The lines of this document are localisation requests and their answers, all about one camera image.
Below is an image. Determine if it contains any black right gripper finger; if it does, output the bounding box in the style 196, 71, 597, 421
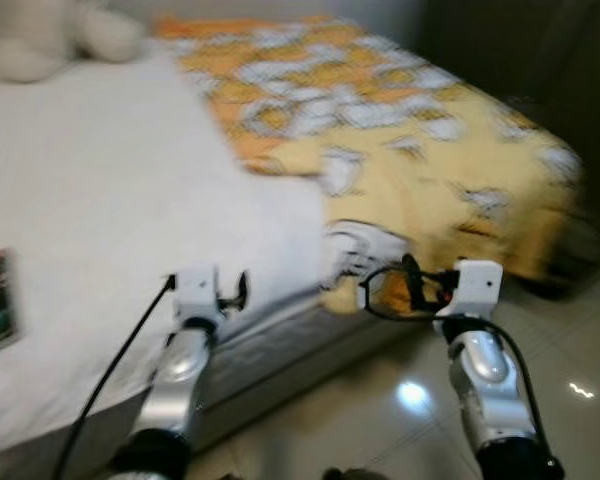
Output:
400, 253, 427, 313

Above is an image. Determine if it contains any yellow egg print blanket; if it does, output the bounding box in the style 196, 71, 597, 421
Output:
315, 80, 586, 319

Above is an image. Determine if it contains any bed with white sheet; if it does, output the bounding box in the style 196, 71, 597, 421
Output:
0, 40, 421, 479

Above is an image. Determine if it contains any orange egg print blanket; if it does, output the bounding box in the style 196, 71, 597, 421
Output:
152, 14, 471, 179

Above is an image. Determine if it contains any grey panel sliding wardrobe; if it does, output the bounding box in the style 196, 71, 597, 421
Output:
420, 0, 600, 271

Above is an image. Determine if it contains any white plush toy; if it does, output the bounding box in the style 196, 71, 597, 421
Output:
0, 0, 146, 84

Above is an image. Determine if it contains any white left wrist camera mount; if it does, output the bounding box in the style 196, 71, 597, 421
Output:
172, 264, 222, 323

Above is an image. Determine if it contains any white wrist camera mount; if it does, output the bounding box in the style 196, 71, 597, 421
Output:
172, 264, 222, 323
448, 260, 505, 319

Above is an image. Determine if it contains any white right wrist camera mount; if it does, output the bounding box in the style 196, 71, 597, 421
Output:
448, 260, 505, 319

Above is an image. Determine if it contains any looped right arm cable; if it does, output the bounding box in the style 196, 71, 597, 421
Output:
357, 263, 541, 466

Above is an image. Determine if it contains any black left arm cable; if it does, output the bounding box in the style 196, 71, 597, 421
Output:
52, 275, 178, 480

